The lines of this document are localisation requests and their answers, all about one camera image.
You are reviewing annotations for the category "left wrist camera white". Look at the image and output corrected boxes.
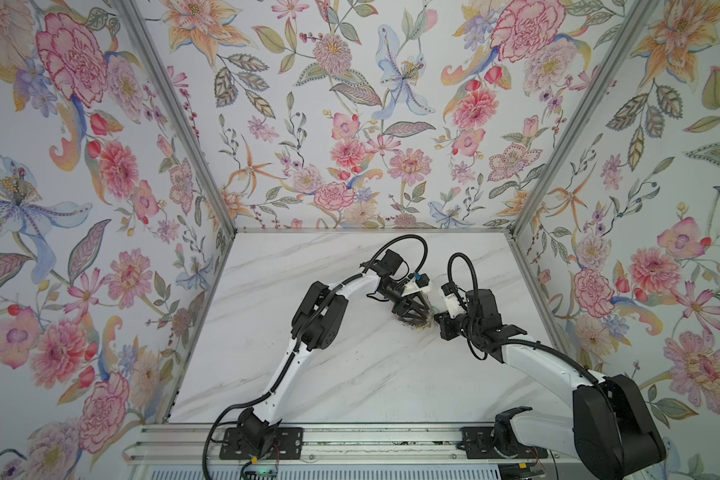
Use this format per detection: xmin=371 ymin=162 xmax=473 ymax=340
xmin=402 ymin=273 xmax=432 ymax=297

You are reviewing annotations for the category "metal key organizer plate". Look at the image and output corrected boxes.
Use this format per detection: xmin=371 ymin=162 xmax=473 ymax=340
xmin=405 ymin=311 xmax=436 ymax=329

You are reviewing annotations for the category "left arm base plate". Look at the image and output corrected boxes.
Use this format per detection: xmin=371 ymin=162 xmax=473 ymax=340
xmin=218 ymin=427 xmax=304 ymax=460

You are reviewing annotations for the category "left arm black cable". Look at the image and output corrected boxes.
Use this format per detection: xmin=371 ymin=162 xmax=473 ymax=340
xmin=201 ymin=233 xmax=428 ymax=480

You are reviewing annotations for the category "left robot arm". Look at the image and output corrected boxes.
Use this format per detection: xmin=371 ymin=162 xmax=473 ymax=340
xmin=236 ymin=249 xmax=431 ymax=450

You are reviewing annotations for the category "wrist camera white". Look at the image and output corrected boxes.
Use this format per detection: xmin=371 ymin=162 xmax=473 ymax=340
xmin=402 ymin=273 xmax=432 ymax=297
xmin=441 ymin=282 xmax=465 ymax=319

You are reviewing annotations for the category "aluminium mounting rail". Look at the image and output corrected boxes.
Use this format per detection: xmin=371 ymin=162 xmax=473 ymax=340
xmin=122 ymin=422 xmax=637 ymax=466

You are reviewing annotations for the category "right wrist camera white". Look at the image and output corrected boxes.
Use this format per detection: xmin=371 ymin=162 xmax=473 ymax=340
xmin=441 ymin=282 xmax=465 ymax=319

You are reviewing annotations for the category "corner aluminium post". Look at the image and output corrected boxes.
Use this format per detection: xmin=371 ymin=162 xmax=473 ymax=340
xmin=113 ymin=0 xmax=236 ymax=238
xmin=507 ymin=1 xmax=656 ymax=240

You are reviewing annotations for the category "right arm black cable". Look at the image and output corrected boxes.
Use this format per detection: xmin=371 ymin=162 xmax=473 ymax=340
xmin=446 ymin=251 xmax=601 ymax=385

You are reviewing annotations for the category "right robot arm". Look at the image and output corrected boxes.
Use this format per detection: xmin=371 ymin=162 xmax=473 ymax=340
xmin=435 ymin=283 xmax=667 ymax=479

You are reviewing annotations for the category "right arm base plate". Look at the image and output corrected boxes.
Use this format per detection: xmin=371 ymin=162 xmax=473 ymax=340
xmin=456 ymin=426 xmax=549 ymax=461

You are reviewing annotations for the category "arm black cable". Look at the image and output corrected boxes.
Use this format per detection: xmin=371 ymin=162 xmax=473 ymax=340
xmin=446 ymin=251 xmax=601 ymax=385
xmin=201 ymin=233 xmax=428 ymax=480

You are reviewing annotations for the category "right corner aluminium post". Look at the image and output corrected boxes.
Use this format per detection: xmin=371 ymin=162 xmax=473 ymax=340
xmin=507 ymin=1 xmax=656 ymax=240

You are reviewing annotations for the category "left corner aluminium post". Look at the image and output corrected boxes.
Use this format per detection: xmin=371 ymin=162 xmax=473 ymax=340
xmin=113 ymin=0 xmax=236 ymax=238

